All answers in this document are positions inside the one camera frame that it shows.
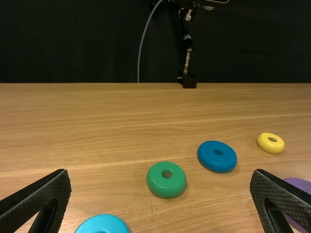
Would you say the yellow ring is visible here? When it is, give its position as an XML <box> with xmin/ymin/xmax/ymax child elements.
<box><xmin>257</xmin><ymin>132</ymin><xmax>285</xmax><ymax>155</ymax></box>

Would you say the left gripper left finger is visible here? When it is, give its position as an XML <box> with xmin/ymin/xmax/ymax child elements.
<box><xmin>0</xmin><ymin>169</ymin><xmax>71</xmax><ymax>233</ymax></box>

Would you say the grey cable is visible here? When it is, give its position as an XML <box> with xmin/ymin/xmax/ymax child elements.
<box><xmin>137</xmin><ymin>0</ymin><xmax>162</xmax><ymax>83</ymax></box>

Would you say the purple ring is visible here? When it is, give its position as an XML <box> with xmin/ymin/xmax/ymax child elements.
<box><xmin>281</xmin><ymin>177</ymin><xmax>311</xmax><ymax>230</ymax></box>

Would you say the light blue ring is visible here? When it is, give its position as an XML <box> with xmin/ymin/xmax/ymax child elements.
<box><xmin>74</xmin><ymin>213</ymin><xmax>131</xmax><ymax>233</ymax></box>

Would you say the black clamp stand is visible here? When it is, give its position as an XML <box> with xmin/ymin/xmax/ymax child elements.
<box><xmin>176</xmin><ymin>0</ymin><xmax>199</xmax><ymax>89</ymax></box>

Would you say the dark blue ring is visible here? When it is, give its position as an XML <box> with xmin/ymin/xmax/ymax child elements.
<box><xmin>197</xmin><ymin>140</ymin><xmax>238</xmax><ymax>174</ymax></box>

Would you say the dark green ring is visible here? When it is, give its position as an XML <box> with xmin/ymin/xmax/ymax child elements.
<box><xmin>146</xmin><ymin>161</ymin><xmax>188</xmax><ymax>199</ymax></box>

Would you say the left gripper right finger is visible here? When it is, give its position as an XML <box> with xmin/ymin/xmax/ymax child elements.
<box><xmin>249</xmin><ymin>168</ymin><xmax>311</xmax><ymax>233</ymax></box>

